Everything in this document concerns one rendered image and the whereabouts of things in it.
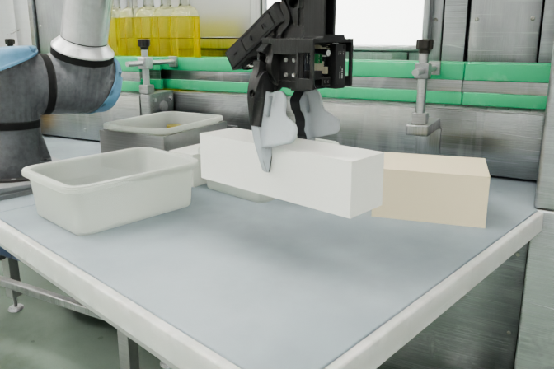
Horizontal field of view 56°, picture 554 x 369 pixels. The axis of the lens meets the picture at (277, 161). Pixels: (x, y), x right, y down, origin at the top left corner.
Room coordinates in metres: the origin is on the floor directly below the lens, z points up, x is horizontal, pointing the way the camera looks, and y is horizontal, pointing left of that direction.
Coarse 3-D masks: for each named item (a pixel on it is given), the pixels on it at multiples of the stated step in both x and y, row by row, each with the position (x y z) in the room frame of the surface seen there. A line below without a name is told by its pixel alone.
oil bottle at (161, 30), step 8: (160, 8) 1.36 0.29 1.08; (168, 8) 1.36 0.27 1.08; (152, 16) 1.37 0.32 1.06; (160, 16) 1.36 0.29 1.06; (168, 16) 1.35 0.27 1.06; (160, 24) 1.36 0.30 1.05; (168, 24) 1.35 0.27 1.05; (160, 32) 1.36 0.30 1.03; (168, 32) 1.35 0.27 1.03; (160, 40) 1.36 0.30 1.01; (168, 40) 1.35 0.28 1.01; (160, 48) 1.36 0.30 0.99; (168, 48) 1.35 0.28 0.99; (160, 56) 1.36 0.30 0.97; (168, 56) 1.35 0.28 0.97
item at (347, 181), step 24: (216, 144) 0.64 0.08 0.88; (240, 144) 0.61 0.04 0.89; (288, 144) 0.59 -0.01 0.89; (312, 144) 0.59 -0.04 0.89; (336, 144) 0.59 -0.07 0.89; (216, 168) 0.64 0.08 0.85; (240, 168) 0.61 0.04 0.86; (288, 168) 0.56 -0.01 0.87; (312, 168) 0.54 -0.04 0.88; (336, 168) 0.51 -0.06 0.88; (360, 168) 0.51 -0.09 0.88; (264, 192) 0.58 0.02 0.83; (288, 192) 0.56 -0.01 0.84; (312, 192) 0.53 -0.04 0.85; (336, 192) 0.51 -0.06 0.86; (360, 192) 0.51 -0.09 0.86
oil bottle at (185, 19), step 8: (176, 8) 1.34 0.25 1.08; (184, 8) 1.33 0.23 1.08; (192, 8) 1.35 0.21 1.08; (176, 16) 1.34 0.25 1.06; (184, 16) 1.32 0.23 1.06; (192, 16) 1.34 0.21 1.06; (176, 24) 1.34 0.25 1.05; (184, 24) 1.32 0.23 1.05; (192, 24) 1.34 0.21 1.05; (176, 32) 1.34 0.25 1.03; (184, 32) 1.33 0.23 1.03; (192, 32) 1.34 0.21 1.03; (176, 40) 1.34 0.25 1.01; (184, 40) 1.33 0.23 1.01; (192, 40) 1.34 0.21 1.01; (176, 48) 1.34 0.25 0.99; (184, 48) 1.33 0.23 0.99; (192, 48) 1.34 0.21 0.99; (184, 56) 1.33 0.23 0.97; (192, 56) 1.33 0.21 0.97; (200, 56) 1.37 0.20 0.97
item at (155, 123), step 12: (120, 120) 1.09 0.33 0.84; (132, 120) 1.12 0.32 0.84; (144, 120) 1.16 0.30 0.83; (156, 120) 1.19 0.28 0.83; (168, 120) 1.22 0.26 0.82; (180, 120) 1.21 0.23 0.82; (192, 120) 1.20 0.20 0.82; (204, 120) 1.09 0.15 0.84; (216, 120) 1.13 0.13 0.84; (132, 132) 1.02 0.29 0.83; (144, 132) 0.99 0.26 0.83; (156, 132) 0.98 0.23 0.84; (168, 132) 0.99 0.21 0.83
